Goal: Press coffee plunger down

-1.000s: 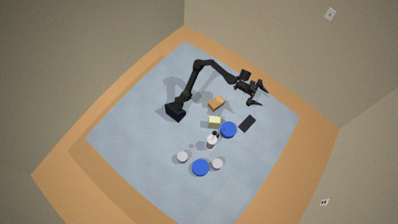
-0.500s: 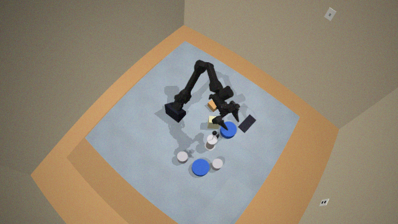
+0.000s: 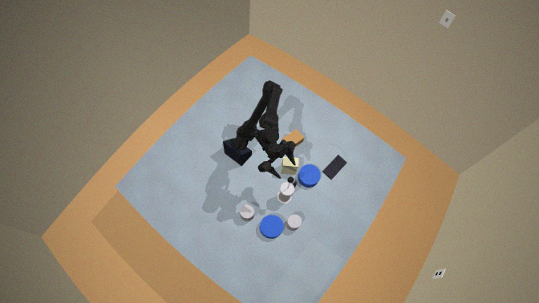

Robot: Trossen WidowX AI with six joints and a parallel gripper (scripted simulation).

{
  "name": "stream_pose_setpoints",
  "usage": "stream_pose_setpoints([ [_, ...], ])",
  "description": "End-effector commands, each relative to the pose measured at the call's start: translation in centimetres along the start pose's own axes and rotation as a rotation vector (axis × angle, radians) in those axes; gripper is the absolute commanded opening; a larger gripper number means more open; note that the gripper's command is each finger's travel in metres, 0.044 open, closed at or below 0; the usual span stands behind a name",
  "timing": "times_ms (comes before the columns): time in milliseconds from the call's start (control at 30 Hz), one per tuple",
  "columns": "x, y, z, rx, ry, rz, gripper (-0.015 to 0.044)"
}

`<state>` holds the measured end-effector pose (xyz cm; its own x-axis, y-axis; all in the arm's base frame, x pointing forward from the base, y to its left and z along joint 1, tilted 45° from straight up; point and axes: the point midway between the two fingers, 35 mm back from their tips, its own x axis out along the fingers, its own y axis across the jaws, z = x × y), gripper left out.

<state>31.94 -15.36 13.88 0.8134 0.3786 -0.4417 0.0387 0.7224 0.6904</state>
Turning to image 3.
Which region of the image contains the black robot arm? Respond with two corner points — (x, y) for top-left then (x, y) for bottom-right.
(232, 80), (289, 159)

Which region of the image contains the orange-brown box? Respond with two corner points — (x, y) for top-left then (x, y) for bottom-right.
(282, 129), (305, 147)

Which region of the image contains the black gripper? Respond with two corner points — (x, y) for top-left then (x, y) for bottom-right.
(258, 141), (296, 179)

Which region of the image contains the light grey cylinder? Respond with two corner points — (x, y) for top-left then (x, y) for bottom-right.
(240, 204), (254, 221)
(286, 214), (302, 231)

